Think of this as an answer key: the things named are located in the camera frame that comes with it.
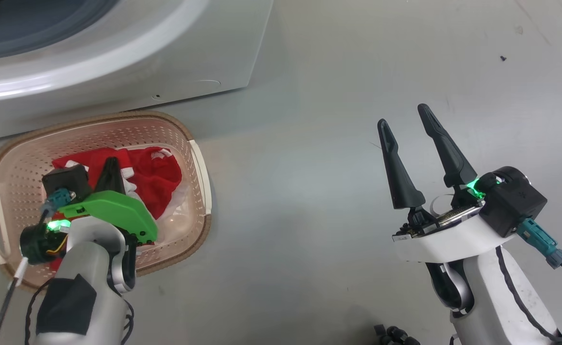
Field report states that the white-tipped black cable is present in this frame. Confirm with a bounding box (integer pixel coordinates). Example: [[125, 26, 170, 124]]
[[0, 256, 28, 345]]

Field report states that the black corrugated cable conduit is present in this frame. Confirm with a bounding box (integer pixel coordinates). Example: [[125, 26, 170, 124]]
[[373, 324, 422, 345]]

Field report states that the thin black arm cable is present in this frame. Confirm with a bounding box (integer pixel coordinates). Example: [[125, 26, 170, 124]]
[[495, 246, 562, 344]]

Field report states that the teal camera connector cable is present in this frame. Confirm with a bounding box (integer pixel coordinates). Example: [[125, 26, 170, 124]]
[[40, 188, 73, 217], [516, 218, 562, 288]]

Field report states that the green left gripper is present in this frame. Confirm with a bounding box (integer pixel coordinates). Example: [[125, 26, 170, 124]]
[[58, 157, 159, 245]]

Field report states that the cream perforated laundry basket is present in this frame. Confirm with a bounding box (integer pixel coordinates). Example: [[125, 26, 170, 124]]
[[0, 111, 213, 292]]

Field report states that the teal left camera connector cable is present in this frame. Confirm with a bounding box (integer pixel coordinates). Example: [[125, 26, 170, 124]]
[[40, 188, 73, 217]]

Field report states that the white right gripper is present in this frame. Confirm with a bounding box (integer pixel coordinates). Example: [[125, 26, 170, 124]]
[[376, 103, 519, 265]]

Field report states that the red and white garment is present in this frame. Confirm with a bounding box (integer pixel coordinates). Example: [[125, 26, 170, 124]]
[[48, 146, 190, 271]]

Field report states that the teal right camera connector cable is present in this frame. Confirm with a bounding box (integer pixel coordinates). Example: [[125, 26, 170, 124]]
[[516, 218, 562, 288]]

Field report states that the grey rubber door seal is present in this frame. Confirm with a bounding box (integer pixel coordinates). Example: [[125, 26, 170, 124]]
[[0, 0, 119, 62]]

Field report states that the white front-load washing machine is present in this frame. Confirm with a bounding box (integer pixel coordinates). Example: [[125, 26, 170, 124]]
[[0, 0, 275, 144]]

